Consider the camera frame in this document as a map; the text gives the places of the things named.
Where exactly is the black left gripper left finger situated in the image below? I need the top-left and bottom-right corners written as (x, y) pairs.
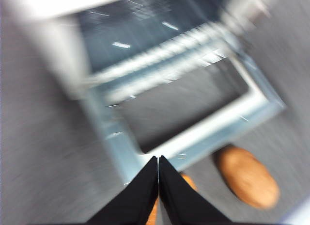
top-left (86, 156), bottom-right (158, 225)

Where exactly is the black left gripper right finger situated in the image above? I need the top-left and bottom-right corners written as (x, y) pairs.
top-left (158, 155), bottom-right (232, 225)

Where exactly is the glass oven door with handle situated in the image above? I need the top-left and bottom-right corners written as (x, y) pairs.
top-left (86, 49), bottom-right (287, 186)

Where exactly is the cream Toshiba toaster oven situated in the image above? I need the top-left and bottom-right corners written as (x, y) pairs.
top-left (0, 0), bottom-right (274, 102)

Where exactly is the orange corn cob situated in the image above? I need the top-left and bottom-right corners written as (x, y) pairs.
top-left (144, 173), bottom-right (199, 225)

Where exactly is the brown potato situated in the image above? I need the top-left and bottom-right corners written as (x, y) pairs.
top-left (214, 145), bottom-right (281, 209)

